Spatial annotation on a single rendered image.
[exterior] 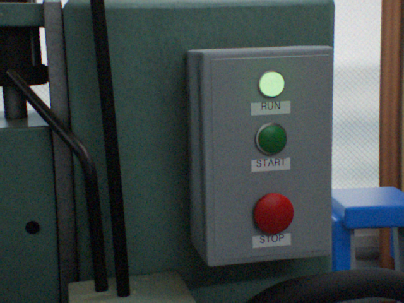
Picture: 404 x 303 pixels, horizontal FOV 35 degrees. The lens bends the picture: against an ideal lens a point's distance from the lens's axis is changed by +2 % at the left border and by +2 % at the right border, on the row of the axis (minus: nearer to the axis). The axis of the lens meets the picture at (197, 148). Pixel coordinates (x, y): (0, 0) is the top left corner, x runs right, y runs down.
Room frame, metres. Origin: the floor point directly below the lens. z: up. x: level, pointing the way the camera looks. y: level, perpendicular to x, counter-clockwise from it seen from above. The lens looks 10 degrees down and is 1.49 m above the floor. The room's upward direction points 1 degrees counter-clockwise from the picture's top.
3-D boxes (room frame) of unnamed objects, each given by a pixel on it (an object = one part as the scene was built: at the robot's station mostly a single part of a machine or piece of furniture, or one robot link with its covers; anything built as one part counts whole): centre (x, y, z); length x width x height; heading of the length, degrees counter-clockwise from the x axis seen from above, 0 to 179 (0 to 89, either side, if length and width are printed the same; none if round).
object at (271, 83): (0.46, -0.05, 1.46); 0.02 x 0.01 x 0.02; 103
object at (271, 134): (0.46, -0.05, 1.42); 0.02 x 0.01 x 0.02; 103
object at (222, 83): (0.49, -0.05, 1.40); 0.10 x 0.06 x 0.16; 103
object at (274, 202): (0.46, -0.06, 1.36); 0.03 x 0.01 x 0.03; 103
